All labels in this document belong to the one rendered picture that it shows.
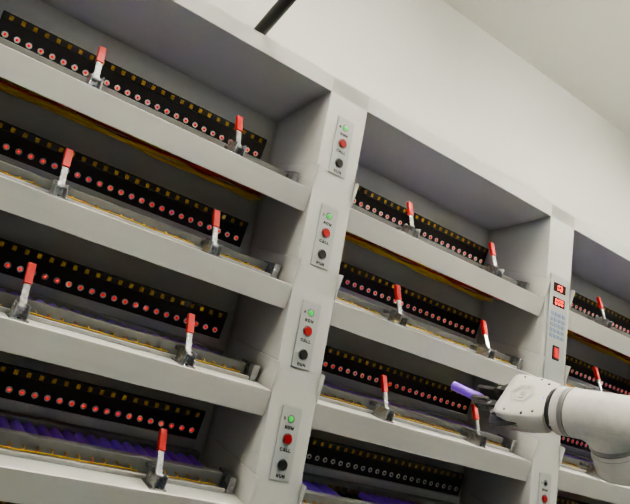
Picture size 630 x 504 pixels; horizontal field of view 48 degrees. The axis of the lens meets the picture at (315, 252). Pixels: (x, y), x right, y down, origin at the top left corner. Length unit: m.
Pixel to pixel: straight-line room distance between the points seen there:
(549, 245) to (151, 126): 1.04
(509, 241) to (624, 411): 0.79
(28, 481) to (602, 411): 0.87
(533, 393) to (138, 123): 0.82
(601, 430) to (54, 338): 0.85
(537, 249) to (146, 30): 1.05
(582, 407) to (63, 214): 0.87
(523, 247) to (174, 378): 1.04
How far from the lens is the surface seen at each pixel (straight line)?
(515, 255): 1.87
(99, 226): 1.12
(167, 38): 1.40
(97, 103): 1.17
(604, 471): 1.29
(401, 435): 1.40
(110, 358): 1.10
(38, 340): 1.07
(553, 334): 1.77
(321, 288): 1.29
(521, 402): 1.32
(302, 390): 1.25
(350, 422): 1.32
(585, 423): 1.25
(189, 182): 1.42
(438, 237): 1.77
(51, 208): 1.10
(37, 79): 1.16
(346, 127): 1.40
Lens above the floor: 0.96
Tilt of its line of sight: 19 degrees up
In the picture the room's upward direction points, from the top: 11 degrees clockwise
